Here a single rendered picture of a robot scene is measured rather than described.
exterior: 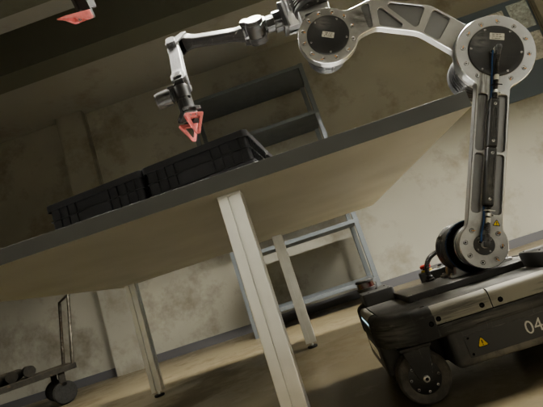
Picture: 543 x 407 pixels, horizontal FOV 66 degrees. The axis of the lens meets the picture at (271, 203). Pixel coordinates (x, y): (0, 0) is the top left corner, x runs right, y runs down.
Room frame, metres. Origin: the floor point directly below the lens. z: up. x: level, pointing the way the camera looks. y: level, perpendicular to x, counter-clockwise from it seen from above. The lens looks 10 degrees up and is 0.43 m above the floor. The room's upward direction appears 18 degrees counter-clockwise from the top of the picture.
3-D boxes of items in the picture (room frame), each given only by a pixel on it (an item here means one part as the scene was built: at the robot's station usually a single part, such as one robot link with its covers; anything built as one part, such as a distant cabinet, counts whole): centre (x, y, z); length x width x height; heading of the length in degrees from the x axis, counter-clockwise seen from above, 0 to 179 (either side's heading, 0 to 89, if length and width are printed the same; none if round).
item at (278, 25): (1.64, -0.26, 1.45); 0.09 x 0.08 x 0.12; 177
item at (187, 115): (1.42, 0.17, 1.03); 0.07 x 0.07 x 0.09; 28
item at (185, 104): (1.43, 0.18, 1.10); 0.10 x 0.07 x 0.07; 28
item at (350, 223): (3.86, -0.10, 1.10); 1.14 x 0.48 x 2.20; 87
